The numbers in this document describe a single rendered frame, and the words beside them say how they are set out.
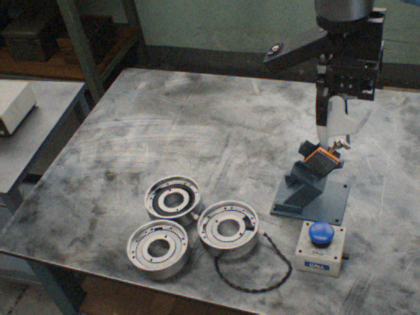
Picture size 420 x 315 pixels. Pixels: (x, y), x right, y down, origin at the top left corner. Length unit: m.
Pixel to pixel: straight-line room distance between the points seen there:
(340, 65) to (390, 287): 0.36
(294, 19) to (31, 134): 1.43
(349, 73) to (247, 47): 1.94
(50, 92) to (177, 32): 1.24
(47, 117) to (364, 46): 1.03
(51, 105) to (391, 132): 0.96
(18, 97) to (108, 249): 0.69
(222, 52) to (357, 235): 1.91
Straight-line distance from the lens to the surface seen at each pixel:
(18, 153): 1.44
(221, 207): 0.92
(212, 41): 2.68
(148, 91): 1.28
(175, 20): 2.70
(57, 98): 1.58
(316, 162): 0.86
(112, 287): 1.21
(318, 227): 0.82
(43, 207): 1.08
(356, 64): 0.71
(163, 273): 0.86
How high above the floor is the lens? 1.52
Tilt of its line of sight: 44 degrees down
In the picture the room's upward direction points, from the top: 11 degrees counter-clockwise
